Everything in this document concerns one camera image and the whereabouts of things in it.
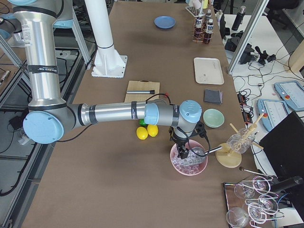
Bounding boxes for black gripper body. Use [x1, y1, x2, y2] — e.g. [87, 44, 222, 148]
[169, 121, 205, 150]

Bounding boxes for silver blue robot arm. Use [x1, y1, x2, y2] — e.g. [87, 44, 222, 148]
[12, 0, 207, 159]

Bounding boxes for blue plate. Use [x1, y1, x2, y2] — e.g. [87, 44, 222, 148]
[154, 16, 176, 29]

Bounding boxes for pink bowl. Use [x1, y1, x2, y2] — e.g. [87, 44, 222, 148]
[170, 139, 209, 176]

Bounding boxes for clear ice cubes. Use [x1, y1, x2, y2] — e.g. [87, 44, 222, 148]
[171, 145, 205, 173]

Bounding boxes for metal ice scoop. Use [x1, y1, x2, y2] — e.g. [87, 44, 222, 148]
[190, 146, 223, 157]

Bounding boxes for mint green bowl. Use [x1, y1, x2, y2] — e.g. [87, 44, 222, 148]
[203, 109, 225, 128]

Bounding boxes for dark grey folded cloth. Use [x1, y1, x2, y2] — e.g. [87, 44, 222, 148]
[204, 89, 223, 105]

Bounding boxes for yellow lemon right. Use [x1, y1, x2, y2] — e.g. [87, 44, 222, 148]
[147, 124, 159, 137]

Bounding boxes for yellow lemon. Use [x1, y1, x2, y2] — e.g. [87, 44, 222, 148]
[147, 124, 159, 137]
[136, 126, 148, 140]

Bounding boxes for wooden glass drying rack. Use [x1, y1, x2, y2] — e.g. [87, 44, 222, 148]
[215, 113, 266, 168]

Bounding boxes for clear glass mug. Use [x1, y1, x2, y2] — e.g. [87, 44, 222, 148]
[227, 128, 255, 154]

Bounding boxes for yellow lemon left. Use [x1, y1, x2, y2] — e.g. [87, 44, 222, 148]
[136, 126, 148, 140]

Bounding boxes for green lime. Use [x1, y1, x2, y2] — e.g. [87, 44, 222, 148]
[139, 119, 148, 127]

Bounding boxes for bar spoon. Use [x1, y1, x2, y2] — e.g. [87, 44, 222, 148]
[239, 166, 262, 175]

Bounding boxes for silver knife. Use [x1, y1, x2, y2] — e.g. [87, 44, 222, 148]
[126, 90, 155, 95]

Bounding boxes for cream plastic tray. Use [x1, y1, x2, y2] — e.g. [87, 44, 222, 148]
[194, 57, 224, 85]

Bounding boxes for wooden cutting board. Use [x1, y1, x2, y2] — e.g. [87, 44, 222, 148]
[124, 80, 160, 103]

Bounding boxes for wine glass upper left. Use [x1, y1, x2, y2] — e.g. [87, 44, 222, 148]
[234, 181, 255, 199]

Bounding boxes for wine glass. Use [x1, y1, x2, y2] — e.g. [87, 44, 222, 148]
[234, 181, 255, 199]
[252, 176, 270, 194]
[247, 202, 267, 224]
[258, 194, 278, 214]
[226, 207, 249, 228]

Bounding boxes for blue teach pendant lower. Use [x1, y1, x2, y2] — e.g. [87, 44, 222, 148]
[257, 99, 291, 132]

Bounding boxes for blue teach pendant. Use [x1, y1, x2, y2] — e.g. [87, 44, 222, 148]
[257, 99, 291, 132]
[274, 80, 304, 112]

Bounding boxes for wine glass upper right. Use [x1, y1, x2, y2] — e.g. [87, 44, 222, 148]
[252, 176, 270, 194]

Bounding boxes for wine glass lower left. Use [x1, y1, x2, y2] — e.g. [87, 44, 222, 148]
[226, 207, 249, 228]

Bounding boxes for black monitor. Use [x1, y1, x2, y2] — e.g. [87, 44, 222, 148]
[259, 112, 304, 178]

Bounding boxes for syrup bottle front right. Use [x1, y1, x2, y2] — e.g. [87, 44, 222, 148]
[203, 19, 214, 44]

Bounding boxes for syrup bottle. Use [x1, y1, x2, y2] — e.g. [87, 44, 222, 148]
[203, 19, 214, 44]
[192, 15, 204, 42]
[204, 9, 211, 24]

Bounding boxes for wine glass lower right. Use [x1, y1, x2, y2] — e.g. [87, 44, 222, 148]
[247, 202, 267, 224]

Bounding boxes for syrup bottle front left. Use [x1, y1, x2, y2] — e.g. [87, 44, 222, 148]
[192, 15, 204, 42]

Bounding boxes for wine glass middle right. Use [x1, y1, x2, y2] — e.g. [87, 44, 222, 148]
[258, 194, 278, 214]

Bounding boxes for blue teach pendant upper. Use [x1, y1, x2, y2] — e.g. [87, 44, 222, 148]
[274, 80, 304, 112]

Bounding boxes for black thermos bottle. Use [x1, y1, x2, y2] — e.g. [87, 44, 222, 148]
[231, 6, 246, 31]

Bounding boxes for syrup bottle back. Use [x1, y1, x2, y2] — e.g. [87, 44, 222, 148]
[204, 9, 211, 24]

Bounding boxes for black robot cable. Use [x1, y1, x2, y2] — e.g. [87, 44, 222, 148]
[145, 93, 211, 156]

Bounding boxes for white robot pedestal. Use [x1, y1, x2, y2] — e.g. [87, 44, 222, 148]
[85, 0, 127, 78]

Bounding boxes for aluminium frame post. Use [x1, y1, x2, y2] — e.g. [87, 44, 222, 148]
[227, 0, 269, 75]

